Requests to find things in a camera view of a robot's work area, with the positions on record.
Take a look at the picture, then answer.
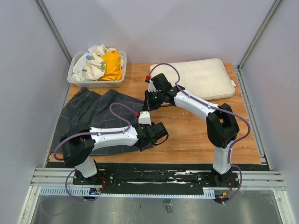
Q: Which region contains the grey slotted cable duct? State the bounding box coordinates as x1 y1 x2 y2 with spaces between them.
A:
39 186 216 199

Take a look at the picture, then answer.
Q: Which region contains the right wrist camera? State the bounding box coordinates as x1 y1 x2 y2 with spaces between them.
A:
148 79 157 92

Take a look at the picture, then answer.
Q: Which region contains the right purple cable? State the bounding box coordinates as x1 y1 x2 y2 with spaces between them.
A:
144 63 252 206

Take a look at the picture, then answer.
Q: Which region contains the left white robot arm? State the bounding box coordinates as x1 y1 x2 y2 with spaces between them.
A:
58 122 169 185

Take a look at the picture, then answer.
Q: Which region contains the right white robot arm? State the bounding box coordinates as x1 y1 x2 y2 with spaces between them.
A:
143 73 240 187

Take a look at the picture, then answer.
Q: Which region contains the translucent plastic bin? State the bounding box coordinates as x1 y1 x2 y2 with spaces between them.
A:
67 51 128 88

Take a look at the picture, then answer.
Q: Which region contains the yellow cloth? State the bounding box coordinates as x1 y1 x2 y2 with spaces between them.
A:
98 50 123 81

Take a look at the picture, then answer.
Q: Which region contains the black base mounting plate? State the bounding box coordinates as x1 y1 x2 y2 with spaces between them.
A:
72 163 242 196

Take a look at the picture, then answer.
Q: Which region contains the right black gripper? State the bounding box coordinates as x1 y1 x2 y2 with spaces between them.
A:
142 90 164 111

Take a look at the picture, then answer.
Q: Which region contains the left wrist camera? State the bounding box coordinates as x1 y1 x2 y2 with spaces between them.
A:
138 111 151 125

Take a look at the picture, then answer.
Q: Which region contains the cream white pillow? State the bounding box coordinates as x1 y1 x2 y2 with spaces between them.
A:
149 58 235 101

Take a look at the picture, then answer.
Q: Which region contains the dark grey checked pillowcase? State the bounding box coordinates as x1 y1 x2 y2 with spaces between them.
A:
50 88 143 152

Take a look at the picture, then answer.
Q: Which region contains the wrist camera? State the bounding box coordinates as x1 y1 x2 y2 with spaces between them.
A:
138 111 151 125
148 79 157 92

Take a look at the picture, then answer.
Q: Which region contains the white patterned cloth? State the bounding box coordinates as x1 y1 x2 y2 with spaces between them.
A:
70 44 123 82

